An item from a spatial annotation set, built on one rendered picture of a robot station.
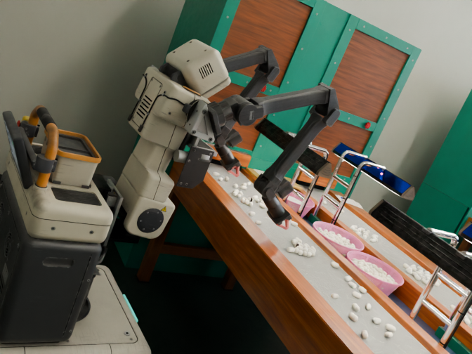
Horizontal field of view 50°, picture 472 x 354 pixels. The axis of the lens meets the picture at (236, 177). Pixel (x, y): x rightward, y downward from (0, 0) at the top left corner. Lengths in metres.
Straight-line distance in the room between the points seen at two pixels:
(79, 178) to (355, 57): 1.94
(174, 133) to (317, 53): 1.38
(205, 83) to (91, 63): 1.65
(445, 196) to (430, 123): 0.80
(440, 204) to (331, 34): 2.48
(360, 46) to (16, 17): 1.97
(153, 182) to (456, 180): 3.58
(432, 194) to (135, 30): 3.10
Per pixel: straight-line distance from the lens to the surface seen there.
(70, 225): 1.64
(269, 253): 1.96
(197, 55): 1.80
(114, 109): 3.49
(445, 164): 5.07
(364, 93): 3.29
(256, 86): 2.27
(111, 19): 3.33
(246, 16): 2.74
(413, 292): 2.40
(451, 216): 4.96
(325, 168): 2.24
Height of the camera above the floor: 1.48
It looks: 15 degrees down
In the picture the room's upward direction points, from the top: 23 degrees clockwise
